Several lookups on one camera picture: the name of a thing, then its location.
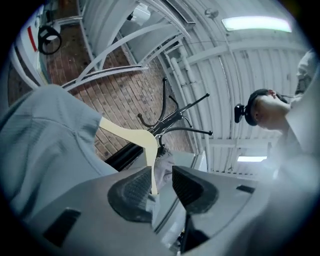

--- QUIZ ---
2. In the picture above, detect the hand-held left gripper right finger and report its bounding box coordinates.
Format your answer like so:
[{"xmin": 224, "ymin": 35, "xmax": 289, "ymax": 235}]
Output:
[{"xmin": 172, "ymin": 166, "xmax": 266, "ymax": 254}]

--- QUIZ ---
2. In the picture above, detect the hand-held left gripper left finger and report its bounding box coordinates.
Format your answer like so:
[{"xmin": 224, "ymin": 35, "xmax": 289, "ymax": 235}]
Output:
[{"xmin": 24, "ymin": 166, "xmax": 176, "ymax": 256}]

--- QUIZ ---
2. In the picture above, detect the cream wooden clothes hanger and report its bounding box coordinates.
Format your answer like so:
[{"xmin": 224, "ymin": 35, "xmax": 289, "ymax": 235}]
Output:
[{"xmin": 99, "ymin": 116, "xmax": 160, "ymax": 196}]

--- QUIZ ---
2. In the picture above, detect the light blue shirt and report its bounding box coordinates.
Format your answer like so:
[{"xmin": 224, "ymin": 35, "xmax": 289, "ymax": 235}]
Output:
[{"xmin": 0, "ymin": 84, "xmax": 120, "ymax": 222}]

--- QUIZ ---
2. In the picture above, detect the grey refrigerator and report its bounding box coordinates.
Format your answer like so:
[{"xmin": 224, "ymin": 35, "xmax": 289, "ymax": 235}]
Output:
[{"xmin": 172, "ymin": 149, "xmax": 209, "ymax": 174}]

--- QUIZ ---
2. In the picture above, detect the crumpled grey garment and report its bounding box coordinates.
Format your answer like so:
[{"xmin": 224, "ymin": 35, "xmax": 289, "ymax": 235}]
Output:
[{"xmin": 153, "ymin": 146, "xmax": 176, "ymax": 189}]

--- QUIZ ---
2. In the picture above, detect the white ceiling light bar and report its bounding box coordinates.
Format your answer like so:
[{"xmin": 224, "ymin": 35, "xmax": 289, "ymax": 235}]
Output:
[
  {"xmin": 235, "ymin": 154, "xmax": 268, "ymax": 164},
  {"xmin": 221, "ymin": 15, "xmax": 293, "ymax": 34}
]

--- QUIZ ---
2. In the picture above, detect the black metal coat rack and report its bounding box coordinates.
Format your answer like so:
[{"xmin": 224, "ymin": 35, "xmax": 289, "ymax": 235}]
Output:
[{"xmin": 103, "ymin": 76, "xmax": 214, "ymax": 172}]

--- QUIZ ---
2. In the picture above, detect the person's head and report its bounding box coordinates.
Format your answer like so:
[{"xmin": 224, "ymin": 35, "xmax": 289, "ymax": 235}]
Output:
[{"xmin": 254, "ymin": 89, "xmax": 293, "ymax": 131}]

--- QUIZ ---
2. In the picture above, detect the person's white jacket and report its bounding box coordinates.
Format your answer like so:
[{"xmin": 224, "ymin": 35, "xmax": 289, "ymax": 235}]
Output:
[{"xmin": 259, "ymin": 48, "xmax": 320, "ymax": 201}]

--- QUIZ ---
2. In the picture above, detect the white metal shelf rack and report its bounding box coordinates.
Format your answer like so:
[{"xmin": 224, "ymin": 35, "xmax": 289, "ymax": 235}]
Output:
[{"xmin": 14, "ymin": 0, "xmax": 197, "ymax": 91}]

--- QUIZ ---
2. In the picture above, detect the round ceiling fixture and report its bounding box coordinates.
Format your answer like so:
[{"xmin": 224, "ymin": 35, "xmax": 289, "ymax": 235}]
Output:
[{"xmin": 204, "ymin": 7, "xmax": 220, "ymax": 19}]

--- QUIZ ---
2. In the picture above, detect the white device on shelf rack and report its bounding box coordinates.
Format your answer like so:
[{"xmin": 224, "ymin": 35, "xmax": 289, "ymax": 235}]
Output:
[{"xmin": 125, "ymin": 6, "xmax": 153, "ymax": 26}]

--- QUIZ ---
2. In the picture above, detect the white panel with red stripe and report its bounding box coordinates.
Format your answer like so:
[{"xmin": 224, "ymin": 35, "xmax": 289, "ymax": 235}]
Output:
[{"xmin": 14, "ymin": 14, "xmax": 42, "ymax": 66}]

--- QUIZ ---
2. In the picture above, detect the black head camera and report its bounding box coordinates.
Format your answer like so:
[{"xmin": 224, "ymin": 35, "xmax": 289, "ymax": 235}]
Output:
[{"xmin": 233, "ymin": 103, "xmax": 249, "ymax": 124}]

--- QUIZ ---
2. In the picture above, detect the black head strap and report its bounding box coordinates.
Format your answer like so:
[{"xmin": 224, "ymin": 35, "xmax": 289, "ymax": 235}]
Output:
[{"xmin": 246, "ymin": 88, "xmax": 270, "ymax": 127}]

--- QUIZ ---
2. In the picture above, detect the black ring lamp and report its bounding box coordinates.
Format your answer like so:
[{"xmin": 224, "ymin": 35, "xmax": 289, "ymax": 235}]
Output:
[{"xmin": 37, "ymin": 24, "xmax": 63, "ymax": 56}]

